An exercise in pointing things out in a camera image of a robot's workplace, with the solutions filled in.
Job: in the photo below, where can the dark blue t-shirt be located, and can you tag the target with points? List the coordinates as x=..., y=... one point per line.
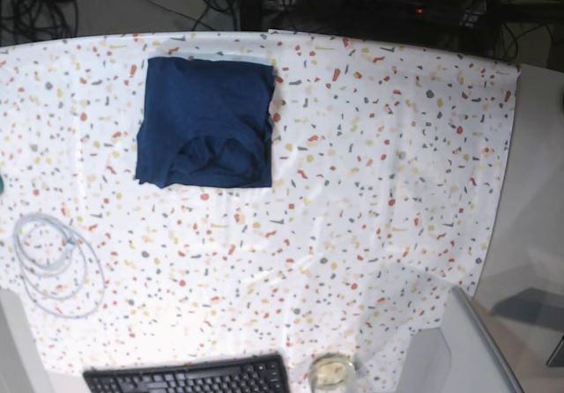
x=206, y=124

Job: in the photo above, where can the terrazzo patterned tablecloth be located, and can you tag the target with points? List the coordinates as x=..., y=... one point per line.
x=387, y=168

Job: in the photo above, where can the black computer keyboard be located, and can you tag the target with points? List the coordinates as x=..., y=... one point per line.
x=262, y=373

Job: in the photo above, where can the red lit power strip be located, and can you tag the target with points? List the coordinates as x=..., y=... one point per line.
x=409, y=11

